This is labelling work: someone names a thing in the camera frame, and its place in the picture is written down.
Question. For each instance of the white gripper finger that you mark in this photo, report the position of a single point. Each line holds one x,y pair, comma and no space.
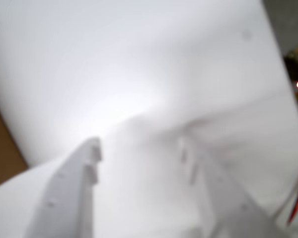
221,213
64,203

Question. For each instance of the brown cardboard box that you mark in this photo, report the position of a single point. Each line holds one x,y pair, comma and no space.
2,143

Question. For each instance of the dark controller board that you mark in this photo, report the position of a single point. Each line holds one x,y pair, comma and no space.
294,69

